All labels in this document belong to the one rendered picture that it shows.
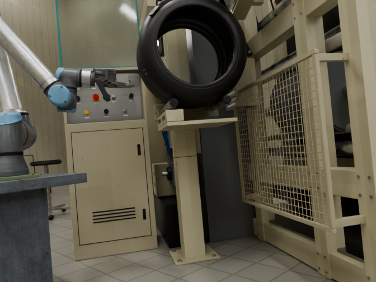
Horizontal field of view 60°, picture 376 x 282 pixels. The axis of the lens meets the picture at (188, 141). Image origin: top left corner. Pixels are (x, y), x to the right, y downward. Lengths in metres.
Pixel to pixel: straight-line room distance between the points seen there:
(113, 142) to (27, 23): 9.42
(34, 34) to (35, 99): 1.98
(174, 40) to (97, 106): 0.71
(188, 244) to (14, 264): 0.99
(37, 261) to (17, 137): 0.52
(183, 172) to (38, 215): 0.87
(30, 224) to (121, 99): 1.16
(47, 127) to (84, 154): 8.59
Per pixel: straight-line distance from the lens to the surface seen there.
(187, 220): 2.04
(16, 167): 1.52
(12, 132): 1.54
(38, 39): 11.42
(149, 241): 2.36
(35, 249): 1.54
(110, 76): 1.71
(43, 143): 10.76
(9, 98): 1.74
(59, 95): 1.54
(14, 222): 1.50
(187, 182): 2.01
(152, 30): 1.69
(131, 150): 2.28
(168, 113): 1.62
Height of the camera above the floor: 0.66
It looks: 2 degrees up
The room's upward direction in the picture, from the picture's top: 5 degrees counter-clockwise
